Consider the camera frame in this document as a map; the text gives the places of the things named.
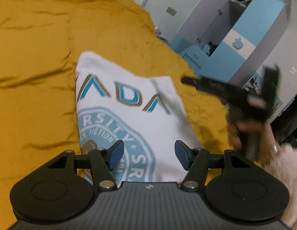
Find white printed t-shirt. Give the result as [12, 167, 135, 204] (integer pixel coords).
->
[75, 51, 202, 184]

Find person's right hand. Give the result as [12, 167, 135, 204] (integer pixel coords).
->
[226, 116, 282, 166]

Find blue white wardrobe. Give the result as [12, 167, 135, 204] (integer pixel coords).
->
[170, 0, 291, 86]

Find mustard yellow quilt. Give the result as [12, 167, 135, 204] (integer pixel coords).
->
[0, 0, 229, 229]

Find beige wall socket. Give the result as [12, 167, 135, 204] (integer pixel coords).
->
[166, 7, 177, 16]

